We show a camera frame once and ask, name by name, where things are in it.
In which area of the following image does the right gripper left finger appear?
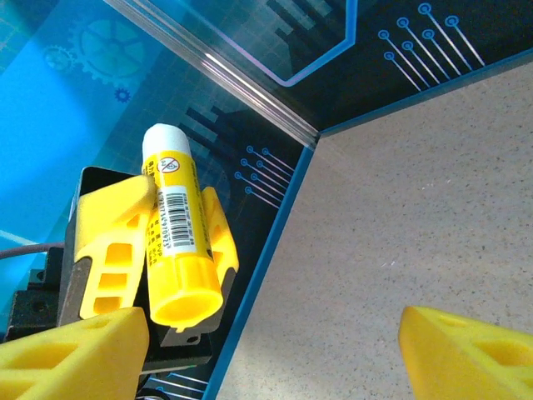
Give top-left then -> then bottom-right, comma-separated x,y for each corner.
0,307 -> 150,400

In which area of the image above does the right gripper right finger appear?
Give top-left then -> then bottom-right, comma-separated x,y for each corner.
398,305 -> 533,400

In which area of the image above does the yellow glue stick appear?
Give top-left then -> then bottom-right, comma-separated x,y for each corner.
141,122 -> 222,334

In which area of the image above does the aluminium corner post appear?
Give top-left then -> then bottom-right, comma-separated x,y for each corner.
102,0 -> 321,147

